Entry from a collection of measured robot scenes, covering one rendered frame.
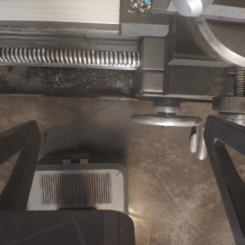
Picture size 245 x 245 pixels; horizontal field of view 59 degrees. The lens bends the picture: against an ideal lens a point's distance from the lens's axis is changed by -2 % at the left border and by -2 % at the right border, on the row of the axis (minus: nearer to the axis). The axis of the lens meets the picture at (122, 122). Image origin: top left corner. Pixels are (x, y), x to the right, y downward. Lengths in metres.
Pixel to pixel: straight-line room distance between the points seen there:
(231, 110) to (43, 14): 0.44
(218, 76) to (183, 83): 0.07
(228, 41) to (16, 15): 0.44
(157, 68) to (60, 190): 0.84
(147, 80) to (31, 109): 1.00
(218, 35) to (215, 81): 0.11
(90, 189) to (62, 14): 0.84
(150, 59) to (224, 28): 0.19
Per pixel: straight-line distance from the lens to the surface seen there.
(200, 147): 0.54
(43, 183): 1.20
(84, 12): 0.54
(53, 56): 0.63
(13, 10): 0.58
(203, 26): 0.43
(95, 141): 1.35
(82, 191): 1.17
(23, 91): 1.01
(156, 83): 0.54
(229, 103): 0.48
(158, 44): 0.55
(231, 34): 0.44
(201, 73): 0.49
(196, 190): 1.51
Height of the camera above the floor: 1.33
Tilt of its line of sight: 85 degrees down
